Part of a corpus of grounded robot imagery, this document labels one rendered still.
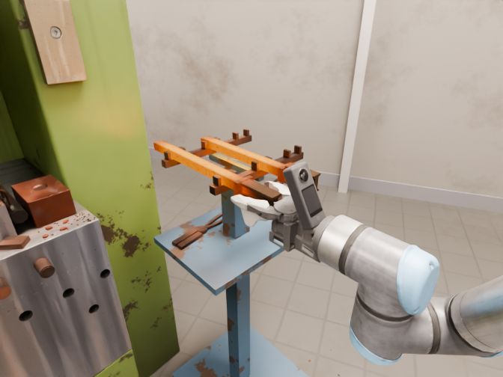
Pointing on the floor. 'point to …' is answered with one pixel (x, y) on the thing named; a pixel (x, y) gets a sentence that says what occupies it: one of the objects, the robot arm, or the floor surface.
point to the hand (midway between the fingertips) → (251, 188)
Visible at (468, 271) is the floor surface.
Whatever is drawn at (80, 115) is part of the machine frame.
